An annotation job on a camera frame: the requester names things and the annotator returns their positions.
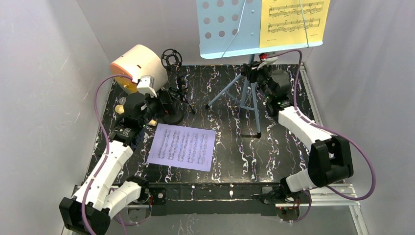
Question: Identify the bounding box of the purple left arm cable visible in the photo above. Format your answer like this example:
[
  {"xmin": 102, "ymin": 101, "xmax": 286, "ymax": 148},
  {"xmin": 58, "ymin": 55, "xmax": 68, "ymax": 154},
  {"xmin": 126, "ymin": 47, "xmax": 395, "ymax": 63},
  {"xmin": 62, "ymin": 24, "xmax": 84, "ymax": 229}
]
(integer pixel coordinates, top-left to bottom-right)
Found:
[{"xmin": 81, "ymin": 74, "xmax": 143, "ymax": 235}]

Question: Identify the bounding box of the yellow sheet music page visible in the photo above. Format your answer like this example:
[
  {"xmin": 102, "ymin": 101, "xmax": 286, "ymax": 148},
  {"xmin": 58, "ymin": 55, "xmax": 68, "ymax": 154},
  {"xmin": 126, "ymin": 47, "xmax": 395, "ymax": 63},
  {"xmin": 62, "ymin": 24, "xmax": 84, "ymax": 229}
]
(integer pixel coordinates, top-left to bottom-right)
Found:
[{"xmin": 259, "ymin": 0, "xmax": 330, "ymax": 49}]

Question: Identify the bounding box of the aluminium frame rail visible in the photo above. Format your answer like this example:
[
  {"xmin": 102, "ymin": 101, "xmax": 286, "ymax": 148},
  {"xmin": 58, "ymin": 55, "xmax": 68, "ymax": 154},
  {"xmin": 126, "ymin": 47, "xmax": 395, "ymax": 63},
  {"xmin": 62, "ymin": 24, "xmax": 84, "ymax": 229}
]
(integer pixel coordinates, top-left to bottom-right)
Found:
[{"xmin": 61, "ymin": 183, "xmax": 369, "ymax": 235}]

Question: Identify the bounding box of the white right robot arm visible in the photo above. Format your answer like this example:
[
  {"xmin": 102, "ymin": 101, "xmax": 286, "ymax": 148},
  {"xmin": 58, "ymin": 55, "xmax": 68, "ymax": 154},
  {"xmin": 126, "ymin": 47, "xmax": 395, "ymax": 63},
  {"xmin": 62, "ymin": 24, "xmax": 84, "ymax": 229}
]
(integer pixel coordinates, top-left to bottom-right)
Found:
[{"xmin": 242, "ymin": 62, "xmax": 354, "ymax": 202}]

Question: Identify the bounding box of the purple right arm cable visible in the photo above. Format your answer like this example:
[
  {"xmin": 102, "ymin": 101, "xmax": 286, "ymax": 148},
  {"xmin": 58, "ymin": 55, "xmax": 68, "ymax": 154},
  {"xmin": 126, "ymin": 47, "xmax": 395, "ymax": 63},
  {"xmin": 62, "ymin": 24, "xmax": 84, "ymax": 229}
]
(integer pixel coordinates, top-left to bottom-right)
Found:
[{"xmin": 264, "ymin": 49, "xmax": 377, "ymax": 223}]

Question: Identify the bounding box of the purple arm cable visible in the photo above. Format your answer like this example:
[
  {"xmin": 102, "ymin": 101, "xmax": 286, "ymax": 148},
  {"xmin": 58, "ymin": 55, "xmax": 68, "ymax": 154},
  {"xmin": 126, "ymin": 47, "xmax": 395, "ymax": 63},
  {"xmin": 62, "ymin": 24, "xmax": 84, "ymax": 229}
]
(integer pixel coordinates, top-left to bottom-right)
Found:
[
  {"xmin": 81, "ymin": 74, "xmax": 143, "ymax": 235},
  {"xmin": 264, "ymin": 49, "xmax": 377, "ymax": 223}
]

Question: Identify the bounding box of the black tripod microphone stand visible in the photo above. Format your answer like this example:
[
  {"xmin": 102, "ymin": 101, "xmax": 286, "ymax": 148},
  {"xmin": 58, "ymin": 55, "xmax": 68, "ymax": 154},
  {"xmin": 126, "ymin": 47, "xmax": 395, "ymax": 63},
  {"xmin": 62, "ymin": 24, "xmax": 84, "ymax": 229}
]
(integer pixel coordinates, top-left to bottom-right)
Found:
[{"xmin": 161, "ymin": 48, "xmax": 196, "ymax": 114}]

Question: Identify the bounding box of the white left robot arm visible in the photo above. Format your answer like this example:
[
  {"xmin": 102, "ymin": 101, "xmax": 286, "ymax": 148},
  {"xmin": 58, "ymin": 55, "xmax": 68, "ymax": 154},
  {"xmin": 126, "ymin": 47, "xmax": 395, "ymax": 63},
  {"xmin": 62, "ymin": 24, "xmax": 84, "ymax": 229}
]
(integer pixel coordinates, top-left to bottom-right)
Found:
[{"xmin": 59, "ymin": 89, "xmax": 174, "ymax": 235}]

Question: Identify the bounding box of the beige microphone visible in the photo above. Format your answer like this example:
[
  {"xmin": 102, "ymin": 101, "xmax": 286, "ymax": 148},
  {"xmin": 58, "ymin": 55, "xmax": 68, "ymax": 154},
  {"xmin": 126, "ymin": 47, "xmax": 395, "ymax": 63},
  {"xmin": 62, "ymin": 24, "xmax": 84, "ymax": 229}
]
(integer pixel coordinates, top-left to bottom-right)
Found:
[{"xmin": 115, "ymin": 104, "xmax": 158, "ymax": 127}]

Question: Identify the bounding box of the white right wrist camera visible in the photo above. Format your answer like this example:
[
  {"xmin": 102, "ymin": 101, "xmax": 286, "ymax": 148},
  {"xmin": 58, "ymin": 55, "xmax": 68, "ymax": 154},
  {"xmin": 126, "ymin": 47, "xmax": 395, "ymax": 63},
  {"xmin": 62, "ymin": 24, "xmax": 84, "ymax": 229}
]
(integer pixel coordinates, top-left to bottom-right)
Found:
[{"xmin": 256, "ymin": 53, "xmax": 278, "ymax": 70}]

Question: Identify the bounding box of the lavender sheet music page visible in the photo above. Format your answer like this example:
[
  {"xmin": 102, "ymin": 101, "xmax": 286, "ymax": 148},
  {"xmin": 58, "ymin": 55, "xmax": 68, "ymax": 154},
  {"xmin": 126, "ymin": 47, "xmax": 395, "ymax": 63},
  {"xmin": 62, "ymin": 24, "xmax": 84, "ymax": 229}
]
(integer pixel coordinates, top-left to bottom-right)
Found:
[{"xmin": 147, "ymin": 124, "xmax": 216, "ymax": 172}]

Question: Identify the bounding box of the black round microphone stand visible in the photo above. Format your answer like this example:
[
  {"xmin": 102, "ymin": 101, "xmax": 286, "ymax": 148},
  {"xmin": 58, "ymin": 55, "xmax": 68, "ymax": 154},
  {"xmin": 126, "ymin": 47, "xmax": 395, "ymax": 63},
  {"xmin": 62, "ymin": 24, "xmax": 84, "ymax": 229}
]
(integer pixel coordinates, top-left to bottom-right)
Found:
[{"xmin": 159, "ymin": 90, "xmax": 184, "ymax": 125}]

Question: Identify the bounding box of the blue music stand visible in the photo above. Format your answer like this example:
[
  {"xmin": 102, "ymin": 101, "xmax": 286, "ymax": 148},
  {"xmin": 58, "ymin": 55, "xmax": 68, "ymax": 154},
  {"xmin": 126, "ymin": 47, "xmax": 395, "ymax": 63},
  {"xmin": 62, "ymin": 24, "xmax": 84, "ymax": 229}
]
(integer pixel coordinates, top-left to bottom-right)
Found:
[{"xmin": 195, "ymin": 0, "xmax": 325, "ymax": 139}]

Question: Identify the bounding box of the white and orange drum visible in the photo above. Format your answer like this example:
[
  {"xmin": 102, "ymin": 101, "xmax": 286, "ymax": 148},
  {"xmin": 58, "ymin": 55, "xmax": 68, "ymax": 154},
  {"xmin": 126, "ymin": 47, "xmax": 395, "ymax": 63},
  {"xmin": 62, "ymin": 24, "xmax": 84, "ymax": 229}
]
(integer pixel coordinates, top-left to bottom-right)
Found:
[{"xmin": 110, "ymin": 45, "xmax": 168, "ymax": 94}]

